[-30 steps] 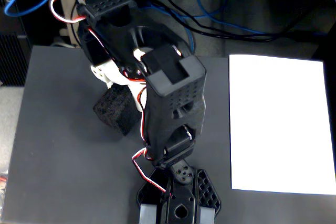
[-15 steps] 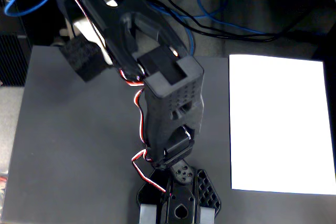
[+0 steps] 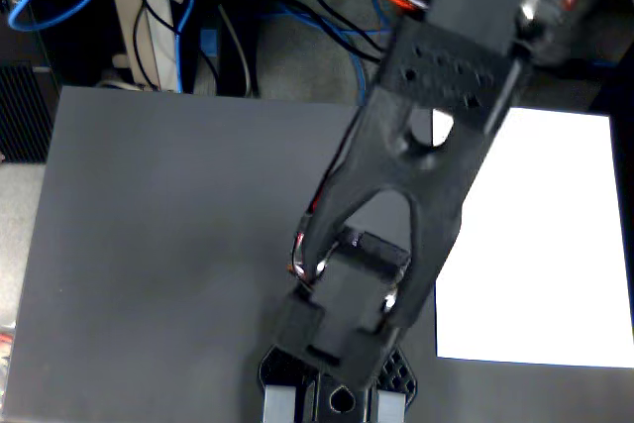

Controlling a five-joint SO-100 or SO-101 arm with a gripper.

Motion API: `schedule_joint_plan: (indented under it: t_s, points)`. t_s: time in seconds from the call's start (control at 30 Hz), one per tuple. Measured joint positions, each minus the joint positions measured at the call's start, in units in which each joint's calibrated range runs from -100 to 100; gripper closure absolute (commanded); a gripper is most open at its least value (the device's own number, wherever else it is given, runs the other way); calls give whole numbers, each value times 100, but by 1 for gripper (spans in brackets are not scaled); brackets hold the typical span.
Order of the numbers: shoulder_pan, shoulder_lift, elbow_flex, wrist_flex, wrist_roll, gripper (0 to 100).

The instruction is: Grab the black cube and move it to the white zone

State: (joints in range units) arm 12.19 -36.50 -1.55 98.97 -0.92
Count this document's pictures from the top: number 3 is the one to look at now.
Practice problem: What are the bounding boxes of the white paper sheet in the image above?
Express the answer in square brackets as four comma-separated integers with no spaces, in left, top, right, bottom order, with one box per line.
[432,105,634,370]

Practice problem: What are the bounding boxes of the beige desk leg panel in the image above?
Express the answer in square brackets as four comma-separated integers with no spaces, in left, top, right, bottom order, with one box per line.
[108,0,182,93]

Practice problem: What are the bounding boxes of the grey table clamp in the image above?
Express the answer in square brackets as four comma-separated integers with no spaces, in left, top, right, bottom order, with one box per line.
[377,388,408,423]
[262,385,299,423]

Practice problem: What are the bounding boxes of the dark grey board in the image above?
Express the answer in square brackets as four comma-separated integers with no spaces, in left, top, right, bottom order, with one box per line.
[0,85,634,423]

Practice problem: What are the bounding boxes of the black vented computer case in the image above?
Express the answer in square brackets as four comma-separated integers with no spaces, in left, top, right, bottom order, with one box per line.
[0,63,60,164]

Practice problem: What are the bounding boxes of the blue floor cable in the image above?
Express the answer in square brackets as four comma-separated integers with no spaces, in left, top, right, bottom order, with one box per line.
[274,1,370,106]
[341,0,395,38]

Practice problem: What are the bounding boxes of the long black cable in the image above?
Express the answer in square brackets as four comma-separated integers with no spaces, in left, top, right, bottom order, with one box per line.
[309,0,392,56]

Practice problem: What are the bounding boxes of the grey cable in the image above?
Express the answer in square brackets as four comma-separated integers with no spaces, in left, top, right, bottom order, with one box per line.
[217,4,255,97]

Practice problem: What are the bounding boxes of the blue hanging cable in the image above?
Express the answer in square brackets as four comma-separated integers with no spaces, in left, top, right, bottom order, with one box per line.
[174,0,198,95]

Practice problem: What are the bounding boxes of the red white black cable bundle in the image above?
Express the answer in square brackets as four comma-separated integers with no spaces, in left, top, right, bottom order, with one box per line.
[289,184,329,288]

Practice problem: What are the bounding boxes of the thin black cable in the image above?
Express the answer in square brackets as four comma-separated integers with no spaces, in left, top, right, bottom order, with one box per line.
[132,0,175,91]

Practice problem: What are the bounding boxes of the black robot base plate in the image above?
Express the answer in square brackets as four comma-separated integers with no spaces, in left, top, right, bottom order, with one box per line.
[257,343,418,423]

